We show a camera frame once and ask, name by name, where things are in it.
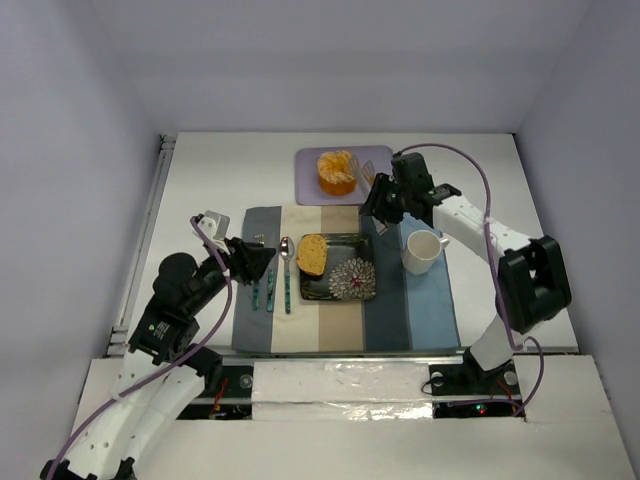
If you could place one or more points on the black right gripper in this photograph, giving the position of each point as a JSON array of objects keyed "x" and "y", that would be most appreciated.
[{"x": 388, "y": 201}]

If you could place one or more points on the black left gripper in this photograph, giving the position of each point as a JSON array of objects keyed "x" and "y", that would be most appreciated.
[{"x": 245, "y": 258}]

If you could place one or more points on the silver metal tongs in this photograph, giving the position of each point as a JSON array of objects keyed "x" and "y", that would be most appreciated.
[{"x": 363, "y": 173}]

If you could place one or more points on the round orange bundt cake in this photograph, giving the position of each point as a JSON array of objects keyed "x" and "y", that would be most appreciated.
[{"x": 334, "y": 175}]

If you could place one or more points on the yellow bread slice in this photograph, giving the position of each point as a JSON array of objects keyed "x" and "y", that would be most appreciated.
[{"x": 312, "y": 254}]

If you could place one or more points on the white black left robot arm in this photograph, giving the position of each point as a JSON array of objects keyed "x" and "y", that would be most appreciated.
[{"x": 163, "y": 369}]

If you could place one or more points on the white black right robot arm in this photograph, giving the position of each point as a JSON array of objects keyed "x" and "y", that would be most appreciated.
[{"x": 529, "y": 275}]

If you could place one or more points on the white ceramic mug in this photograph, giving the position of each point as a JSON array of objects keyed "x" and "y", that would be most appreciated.
[{"x": 422, "y": 250}]

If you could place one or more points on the lavender plastic tray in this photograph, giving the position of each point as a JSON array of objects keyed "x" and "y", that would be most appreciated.
[{"x": 307, "y": 189}]

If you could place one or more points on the black floral square plate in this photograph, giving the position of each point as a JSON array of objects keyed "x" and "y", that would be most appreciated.
[{"x": 350, "y": 270}]

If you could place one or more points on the striped cloth placemat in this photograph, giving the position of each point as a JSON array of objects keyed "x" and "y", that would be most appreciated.
[{"x": 408, "y": 313}]

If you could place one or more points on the foil covered white panel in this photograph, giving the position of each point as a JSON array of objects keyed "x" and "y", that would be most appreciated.
[{"x": 359, "y": 391}]

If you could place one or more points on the fork with teal handle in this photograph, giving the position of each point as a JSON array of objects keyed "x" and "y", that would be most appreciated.
[{"x": 258, "y": 238}]

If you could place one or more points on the knife with teal handle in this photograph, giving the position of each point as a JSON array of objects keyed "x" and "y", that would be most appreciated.
[{"x": 270, "y": 290}]

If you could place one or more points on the spoon with teal handle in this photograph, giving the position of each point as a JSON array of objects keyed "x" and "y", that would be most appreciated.
[{"x": 287, "y": 253}]

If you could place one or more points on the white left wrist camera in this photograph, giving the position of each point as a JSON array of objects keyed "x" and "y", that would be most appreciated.
[{"x": 213, "y": 225}]

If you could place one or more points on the aluminium frame rail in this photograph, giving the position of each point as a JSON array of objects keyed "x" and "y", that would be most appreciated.
[{"x": 115, "y": 346}]

